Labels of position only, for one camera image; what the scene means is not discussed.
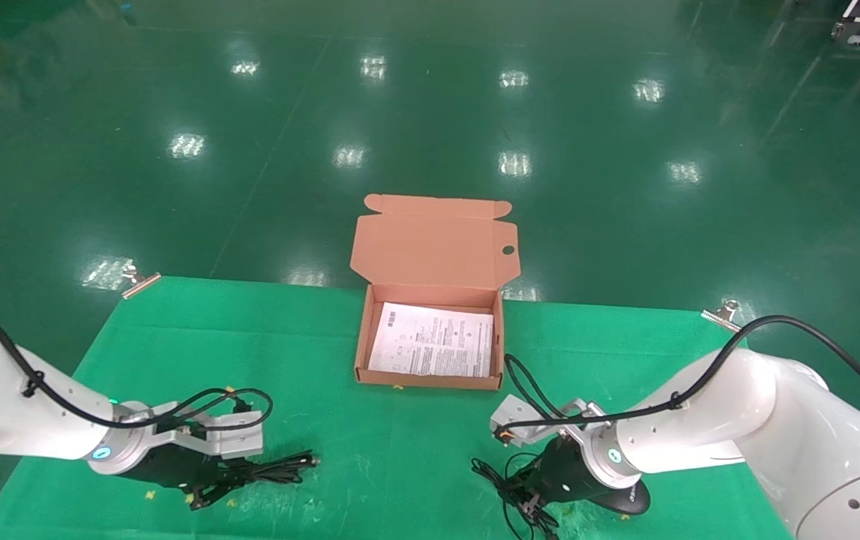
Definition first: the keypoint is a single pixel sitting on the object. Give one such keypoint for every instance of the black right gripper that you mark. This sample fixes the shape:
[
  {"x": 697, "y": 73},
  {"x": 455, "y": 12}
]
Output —
[{"x": 572, "y": 476}]

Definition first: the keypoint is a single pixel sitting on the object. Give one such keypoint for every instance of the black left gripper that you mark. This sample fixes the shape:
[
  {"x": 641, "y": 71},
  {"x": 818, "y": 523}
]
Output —
[{"x": 171, "y": 466}]

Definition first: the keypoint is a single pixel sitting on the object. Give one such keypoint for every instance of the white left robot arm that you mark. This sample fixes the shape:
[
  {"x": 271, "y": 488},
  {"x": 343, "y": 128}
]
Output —
[{"x": 2, "y": 405}]

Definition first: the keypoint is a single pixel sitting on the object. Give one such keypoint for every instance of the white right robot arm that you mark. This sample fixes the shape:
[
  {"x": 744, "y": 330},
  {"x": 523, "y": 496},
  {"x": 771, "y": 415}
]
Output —
[{"x": 774, "y": 427}]

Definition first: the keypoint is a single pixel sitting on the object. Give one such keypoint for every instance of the open brown cardboard box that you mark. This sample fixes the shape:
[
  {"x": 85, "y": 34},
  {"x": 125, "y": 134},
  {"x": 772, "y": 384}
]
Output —
[{"x": 433, "y": 247}]

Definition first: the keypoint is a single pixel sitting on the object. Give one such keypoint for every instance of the green table cloth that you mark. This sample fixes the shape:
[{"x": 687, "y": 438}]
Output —
[{"x": 400, "y": 442}]

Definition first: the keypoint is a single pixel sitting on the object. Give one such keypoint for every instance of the white printed instruction sheet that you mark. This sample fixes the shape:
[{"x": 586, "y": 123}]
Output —
[{"x": 433, "y": 341}]

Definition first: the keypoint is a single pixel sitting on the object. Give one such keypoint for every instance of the metal binder clip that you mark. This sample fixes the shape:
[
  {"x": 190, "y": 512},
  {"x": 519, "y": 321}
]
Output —
[
  {"x": 141, "y": 283},
  {"x": 723, "y": 316}
]

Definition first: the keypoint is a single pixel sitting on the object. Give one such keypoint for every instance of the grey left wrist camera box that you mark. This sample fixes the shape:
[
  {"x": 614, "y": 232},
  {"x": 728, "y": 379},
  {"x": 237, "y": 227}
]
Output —
[{"x": 231, "y": 439}]

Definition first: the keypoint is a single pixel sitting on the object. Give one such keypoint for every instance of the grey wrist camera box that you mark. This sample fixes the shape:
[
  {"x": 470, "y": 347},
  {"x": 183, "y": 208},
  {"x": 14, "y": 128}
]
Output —
[
  {"x": 231, "y": 439},
  {"x": 516, "y": 416}
]

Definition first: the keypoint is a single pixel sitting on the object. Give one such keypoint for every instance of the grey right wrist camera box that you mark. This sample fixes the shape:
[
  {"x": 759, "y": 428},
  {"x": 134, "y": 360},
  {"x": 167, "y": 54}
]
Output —
[{"x": 516, "y": 416}]

